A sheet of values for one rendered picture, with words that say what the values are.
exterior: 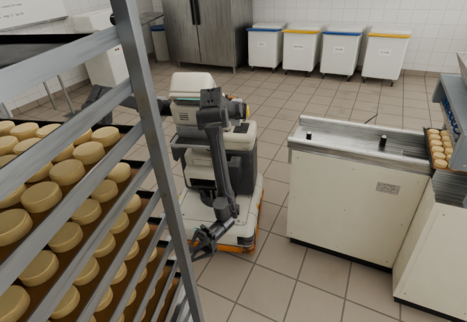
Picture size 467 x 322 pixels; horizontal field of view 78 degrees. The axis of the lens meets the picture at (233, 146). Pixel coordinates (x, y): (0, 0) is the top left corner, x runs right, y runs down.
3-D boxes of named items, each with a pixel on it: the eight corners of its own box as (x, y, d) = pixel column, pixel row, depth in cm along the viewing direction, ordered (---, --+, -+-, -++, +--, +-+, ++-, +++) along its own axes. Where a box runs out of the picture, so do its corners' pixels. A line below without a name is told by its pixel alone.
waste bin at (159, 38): (183, 55, 653) (178, 24, 617) (169, 62, 613) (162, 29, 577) (164, 53, 674) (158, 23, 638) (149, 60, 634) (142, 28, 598)
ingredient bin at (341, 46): (317, 80, 481) (322, 31, 439) (325, 68, 528) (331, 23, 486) (351, 84, 459) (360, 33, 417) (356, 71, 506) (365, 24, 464)
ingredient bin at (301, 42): (280, 76, 506) (282, 30, 464) (290, 65, 553) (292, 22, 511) (311, 79, 485) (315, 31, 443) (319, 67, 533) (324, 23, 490)
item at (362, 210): (390, 237, 212) (429, 133, 163) (390, 277, 186) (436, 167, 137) (296, 211, 238) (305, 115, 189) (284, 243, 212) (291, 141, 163)
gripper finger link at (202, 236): (180, 242, 96) (200, 224, 102) (183, 254, 100) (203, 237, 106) (194, 254, 92) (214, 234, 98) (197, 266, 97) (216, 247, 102)
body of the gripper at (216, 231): (198, 227, 101) (212, 213, 105) (201, 244, 107) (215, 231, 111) (211, 236, 97) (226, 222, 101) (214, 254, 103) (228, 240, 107)
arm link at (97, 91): (109, 83, 107) (86, 78, 109) (102, 119, 107) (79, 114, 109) (162, 102, 151) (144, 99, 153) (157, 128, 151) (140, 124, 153)
